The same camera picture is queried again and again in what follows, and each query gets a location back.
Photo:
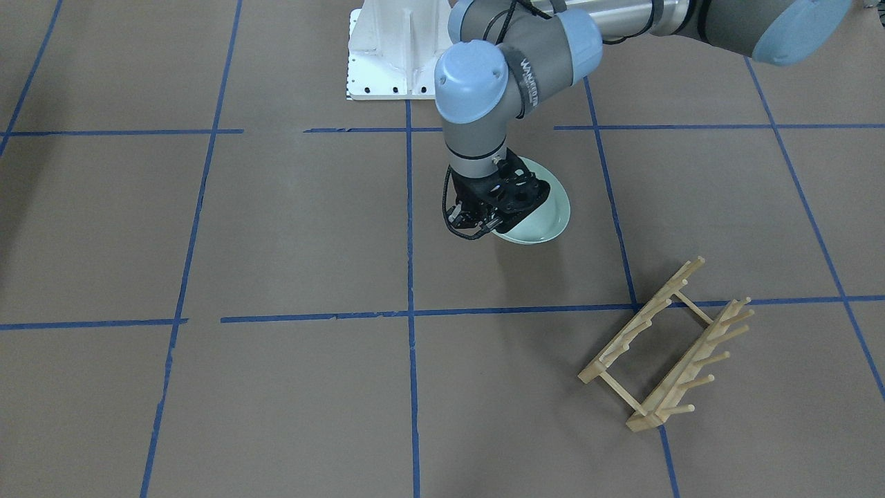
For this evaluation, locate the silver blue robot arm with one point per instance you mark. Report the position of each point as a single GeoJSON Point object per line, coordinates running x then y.
{"type": "Point", "coordinates": [508, 57]}

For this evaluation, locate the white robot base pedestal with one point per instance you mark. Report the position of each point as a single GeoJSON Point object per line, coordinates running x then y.
{"type": "Point", "coordinates": [393, 48]}

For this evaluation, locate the wooden dish rack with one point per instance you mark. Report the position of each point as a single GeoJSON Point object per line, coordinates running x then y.
{"type": "Point", "coordinates": [651, 370]}

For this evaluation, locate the pale green plate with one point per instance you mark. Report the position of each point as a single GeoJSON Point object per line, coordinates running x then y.
{"type": "Point", "coordinates": [547, 221]}

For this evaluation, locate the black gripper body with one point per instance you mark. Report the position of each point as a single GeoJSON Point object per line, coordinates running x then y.
{"type": "Point", "coordinates": [471, 196]}

